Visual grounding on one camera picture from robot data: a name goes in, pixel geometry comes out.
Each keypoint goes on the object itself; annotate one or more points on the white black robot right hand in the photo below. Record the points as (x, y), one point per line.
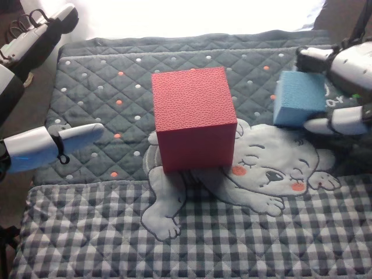
(351, 65)

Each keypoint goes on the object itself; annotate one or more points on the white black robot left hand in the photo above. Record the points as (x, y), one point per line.
(29, 148)

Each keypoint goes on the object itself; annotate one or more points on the blue foam block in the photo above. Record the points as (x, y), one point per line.
(296, 96)

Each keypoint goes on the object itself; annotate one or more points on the red cube box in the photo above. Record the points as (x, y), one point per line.
(191, 116)

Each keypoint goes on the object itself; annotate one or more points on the beige scrap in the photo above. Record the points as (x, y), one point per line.
(28, 80)

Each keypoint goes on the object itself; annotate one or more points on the grey quilt with printed bear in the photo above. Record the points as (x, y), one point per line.
(261, 232)

